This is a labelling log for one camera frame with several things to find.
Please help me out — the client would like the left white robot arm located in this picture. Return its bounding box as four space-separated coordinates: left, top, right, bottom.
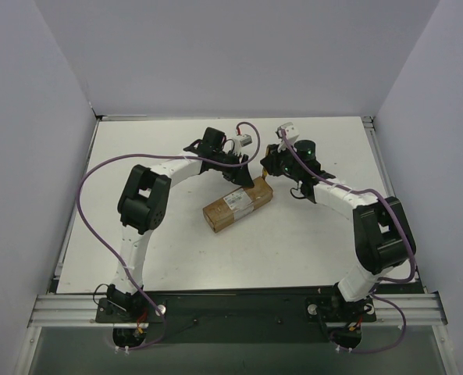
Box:
106 127 254 322

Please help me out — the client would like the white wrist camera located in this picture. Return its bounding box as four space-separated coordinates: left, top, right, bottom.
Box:
231 134 253 156
276 122 300 152

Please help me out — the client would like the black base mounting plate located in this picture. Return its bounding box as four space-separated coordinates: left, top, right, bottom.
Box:
95 286 376 347

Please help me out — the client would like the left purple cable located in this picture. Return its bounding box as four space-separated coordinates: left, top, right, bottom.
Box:
77 121 260 350

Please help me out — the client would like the brown cardboard express box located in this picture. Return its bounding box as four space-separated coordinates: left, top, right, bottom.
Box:
202 177 273 233

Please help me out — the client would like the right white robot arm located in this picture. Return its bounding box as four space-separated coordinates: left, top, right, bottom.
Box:
261 140 416 302

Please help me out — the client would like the purple cable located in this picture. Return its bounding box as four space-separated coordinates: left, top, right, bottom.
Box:
280 127 418 354
77 121 260 350

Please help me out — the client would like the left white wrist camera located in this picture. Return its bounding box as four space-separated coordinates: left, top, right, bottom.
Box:
231 134 253 156

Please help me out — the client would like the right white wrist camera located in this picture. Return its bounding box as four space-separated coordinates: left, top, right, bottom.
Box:
276 122 300 152

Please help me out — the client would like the aluminium frame rail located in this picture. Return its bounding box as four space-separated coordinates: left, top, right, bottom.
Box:
28 294 447 327

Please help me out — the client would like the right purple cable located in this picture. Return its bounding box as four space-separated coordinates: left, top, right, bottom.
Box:
280 127 418 354

